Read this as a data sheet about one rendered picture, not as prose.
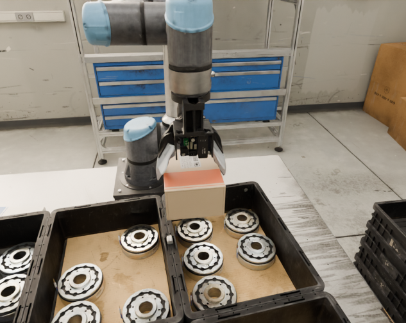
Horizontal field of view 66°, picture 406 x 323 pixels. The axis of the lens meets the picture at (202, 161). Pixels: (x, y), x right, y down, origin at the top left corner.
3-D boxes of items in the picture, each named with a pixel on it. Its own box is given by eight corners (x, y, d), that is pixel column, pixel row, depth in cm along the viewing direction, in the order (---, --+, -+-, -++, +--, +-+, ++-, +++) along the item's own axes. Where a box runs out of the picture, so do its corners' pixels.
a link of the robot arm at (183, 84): (167, 61, 57) (211, 60, 58) (169, 86, 59) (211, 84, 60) (169, 74, 50) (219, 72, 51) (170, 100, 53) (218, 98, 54)
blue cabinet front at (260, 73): (197, 123, 277) (196, 59, 248) (274, 118, 286) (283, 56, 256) (197, 125, 275) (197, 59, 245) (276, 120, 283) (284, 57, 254)
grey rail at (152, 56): (82, 60, 242) (81, 54, 240) (290, 53, 262) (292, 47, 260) (79, 63, 234) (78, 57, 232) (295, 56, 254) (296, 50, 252)
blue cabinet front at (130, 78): (104, 129, 268) (92, 63, 238) (188, 124, 276) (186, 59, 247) (104, 130, 265) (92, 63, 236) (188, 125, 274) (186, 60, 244)
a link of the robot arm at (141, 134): (127, 146, 121) (122, 114, 113) (161, 144, 122) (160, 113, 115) (124, 163, 111) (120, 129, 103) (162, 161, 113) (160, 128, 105)
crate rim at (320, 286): (161, 200, 93) (160, 193, 91) (255, 186, 99) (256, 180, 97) (186, 328, 60) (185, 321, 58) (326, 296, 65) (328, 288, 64)
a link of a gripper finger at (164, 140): (151, 154, 63) (174, 120, 60) (151, 150, 65) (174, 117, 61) (171, 164, 65) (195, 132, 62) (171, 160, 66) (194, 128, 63)
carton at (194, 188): (163, 176, 77) (161, 150, 73) (211, 173, 79) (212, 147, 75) (167, 220, 64) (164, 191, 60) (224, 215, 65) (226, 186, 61)
